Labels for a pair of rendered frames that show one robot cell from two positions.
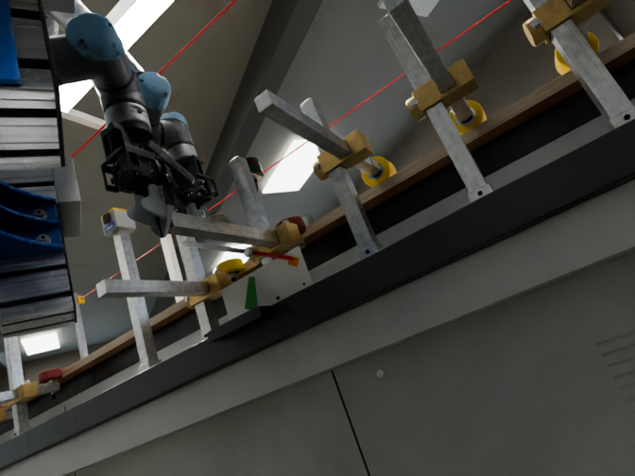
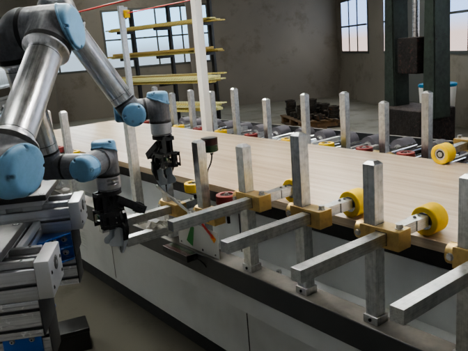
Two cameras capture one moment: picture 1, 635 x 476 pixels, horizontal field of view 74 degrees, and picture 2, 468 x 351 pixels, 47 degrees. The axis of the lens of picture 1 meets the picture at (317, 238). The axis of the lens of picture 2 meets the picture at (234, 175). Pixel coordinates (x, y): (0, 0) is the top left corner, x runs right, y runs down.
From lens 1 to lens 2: 1.39 m
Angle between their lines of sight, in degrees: 41
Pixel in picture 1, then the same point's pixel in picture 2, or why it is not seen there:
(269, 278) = (200, 235)
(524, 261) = (310, 333)
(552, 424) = not seen: outside the picture
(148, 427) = (138, 249)
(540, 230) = not seen: hidden behind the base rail
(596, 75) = (370, 286)
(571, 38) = (370, 255)
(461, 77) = (314, 223)
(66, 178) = (75, 216)
